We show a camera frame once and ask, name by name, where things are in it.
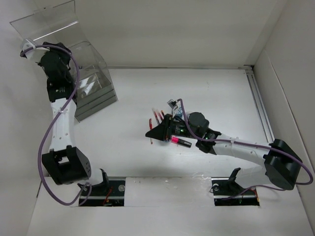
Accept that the front aluminium rail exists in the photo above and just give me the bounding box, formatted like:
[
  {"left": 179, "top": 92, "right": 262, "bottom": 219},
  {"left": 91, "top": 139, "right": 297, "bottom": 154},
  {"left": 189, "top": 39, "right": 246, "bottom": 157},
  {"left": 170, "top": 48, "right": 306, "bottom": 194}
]
[{"left": 79, "top": 176, "right": 259, "bottom": 207}]

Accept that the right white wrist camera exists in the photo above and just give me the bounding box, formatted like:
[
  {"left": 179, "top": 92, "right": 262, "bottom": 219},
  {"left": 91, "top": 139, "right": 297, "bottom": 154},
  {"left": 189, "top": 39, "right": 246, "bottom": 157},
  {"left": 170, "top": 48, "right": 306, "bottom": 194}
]
[{"left": 167, "top": 99, "right": 181, "bottom": 115}]

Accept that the aluminium rail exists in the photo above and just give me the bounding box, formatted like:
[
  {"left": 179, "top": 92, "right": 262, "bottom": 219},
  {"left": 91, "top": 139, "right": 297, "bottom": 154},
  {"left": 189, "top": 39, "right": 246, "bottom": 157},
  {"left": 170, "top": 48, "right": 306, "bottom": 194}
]
[
  {"left": 79, "top": 176, "right": 259, "bottom": 207},
  {"left": 239, "top": 65, "right": 275, "bottom": 142}
]

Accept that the right aluminium rail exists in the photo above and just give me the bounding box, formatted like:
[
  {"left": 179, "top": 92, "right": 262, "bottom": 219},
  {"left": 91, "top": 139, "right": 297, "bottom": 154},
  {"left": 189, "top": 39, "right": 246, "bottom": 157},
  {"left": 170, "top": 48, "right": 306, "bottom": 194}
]
[{"left": 239, "top": 65, "right": 275, "bottom": 142}]

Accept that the red pen white cap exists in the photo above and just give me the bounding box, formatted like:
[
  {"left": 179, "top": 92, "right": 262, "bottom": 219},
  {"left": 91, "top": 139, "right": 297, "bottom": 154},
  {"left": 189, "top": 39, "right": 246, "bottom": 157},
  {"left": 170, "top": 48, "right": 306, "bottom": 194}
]
[{"left": 152, "top": 108, "right": 160, "bottom": 125}]

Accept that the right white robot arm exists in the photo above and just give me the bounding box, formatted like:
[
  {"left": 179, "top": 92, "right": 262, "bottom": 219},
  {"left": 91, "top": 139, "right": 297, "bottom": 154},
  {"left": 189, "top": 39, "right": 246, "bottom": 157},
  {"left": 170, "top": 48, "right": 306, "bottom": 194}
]
[{"left": 145, "top": 112, "right": 302, "bottom": 194}]

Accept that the pink highlighter marker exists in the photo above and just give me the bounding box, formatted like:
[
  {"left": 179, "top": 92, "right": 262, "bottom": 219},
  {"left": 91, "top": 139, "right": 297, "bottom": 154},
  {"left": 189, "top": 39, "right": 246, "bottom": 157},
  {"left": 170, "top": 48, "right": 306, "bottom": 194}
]
[{"left": 171, "top": 137, "right": 192, "bottom": 148}]

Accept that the red pen lying apart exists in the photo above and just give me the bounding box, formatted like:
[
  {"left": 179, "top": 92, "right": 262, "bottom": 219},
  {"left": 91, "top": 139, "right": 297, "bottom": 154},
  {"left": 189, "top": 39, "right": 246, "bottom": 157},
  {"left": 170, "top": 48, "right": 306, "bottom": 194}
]
[{"left": 149, "top": 118, "right": 153, "bottom": 145}]

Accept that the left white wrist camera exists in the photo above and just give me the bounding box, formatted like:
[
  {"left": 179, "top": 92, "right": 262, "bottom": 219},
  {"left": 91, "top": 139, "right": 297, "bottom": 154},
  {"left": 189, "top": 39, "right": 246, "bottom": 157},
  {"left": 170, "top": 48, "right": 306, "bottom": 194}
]
[{"left": 20, "top": 39, "right": 38, "bottom": 61}]

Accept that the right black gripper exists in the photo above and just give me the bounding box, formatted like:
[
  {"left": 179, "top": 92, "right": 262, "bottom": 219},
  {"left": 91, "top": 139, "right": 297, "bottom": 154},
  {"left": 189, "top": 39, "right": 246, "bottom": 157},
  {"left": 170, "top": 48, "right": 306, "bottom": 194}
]
[{"left": 145, "top": 114, "right": 200, "bottom": 142}]

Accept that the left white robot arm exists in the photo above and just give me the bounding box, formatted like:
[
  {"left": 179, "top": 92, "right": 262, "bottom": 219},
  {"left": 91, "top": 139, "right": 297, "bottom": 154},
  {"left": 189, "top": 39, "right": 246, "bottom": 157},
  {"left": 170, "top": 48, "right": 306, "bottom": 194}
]
[{"left": 39, "top": 42, "right": 92, "bottom": 185}]

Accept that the blue tape jar upper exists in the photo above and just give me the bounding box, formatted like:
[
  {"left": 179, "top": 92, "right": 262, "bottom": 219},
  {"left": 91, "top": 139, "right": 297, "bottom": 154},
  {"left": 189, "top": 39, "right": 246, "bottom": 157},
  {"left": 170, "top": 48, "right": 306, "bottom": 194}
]
[{"left": 172, "top": 107, "right": 184, "bottom": 119}]

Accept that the clear acrylic drawer organizer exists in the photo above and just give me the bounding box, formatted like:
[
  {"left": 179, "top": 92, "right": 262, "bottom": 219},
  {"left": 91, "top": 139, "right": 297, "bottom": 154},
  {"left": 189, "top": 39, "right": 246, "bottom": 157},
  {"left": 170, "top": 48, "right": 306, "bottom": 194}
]
[{"left": 11, "top": 0, "right": 118, "bottom": 121}]

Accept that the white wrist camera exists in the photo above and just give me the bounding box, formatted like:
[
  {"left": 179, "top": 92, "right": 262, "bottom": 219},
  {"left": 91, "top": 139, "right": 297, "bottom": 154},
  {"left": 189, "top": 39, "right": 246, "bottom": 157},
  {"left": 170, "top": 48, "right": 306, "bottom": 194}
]
[
  {"left": 20, "top": 39, "right": 38, "bottom": 61},
  {"left": 167, "top": 99, "right": 181, "bottom": 115}
]

